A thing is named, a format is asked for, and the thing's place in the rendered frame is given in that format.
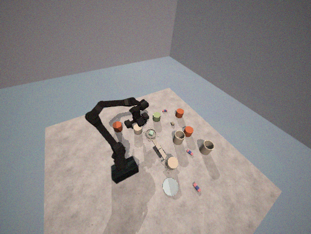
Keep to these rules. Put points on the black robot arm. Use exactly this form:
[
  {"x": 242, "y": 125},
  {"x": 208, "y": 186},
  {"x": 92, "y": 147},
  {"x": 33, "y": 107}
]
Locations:
[{"x": 118, "y": 149}]

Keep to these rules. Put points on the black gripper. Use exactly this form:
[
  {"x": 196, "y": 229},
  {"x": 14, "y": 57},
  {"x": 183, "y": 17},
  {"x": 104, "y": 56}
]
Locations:
[{"x": 129, "y": 123}]

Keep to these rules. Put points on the orange cylinder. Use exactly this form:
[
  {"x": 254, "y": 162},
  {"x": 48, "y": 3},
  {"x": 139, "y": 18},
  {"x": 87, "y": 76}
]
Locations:
[
  {"x": 117, "y": 126},
  {"x": 179, "y": 113},
  {"x": 188, "y": 131}
]

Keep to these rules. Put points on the white round dish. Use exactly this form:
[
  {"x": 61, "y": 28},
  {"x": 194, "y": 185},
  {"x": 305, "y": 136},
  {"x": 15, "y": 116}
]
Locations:
[{"x": 170, "y": 186}]

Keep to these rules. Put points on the olive green cylinder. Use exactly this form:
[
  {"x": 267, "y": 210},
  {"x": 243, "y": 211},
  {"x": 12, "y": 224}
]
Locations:
[{"x": 156, "y": 117}]

